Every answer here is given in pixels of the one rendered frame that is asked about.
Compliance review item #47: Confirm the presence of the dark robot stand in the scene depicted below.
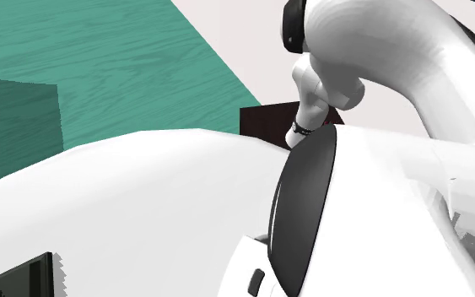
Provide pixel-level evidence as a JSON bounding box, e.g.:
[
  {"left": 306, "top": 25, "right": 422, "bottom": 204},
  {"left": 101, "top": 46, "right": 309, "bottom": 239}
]
[{"left": 239, "top": 100, "right": 345, "bottom": 151}]

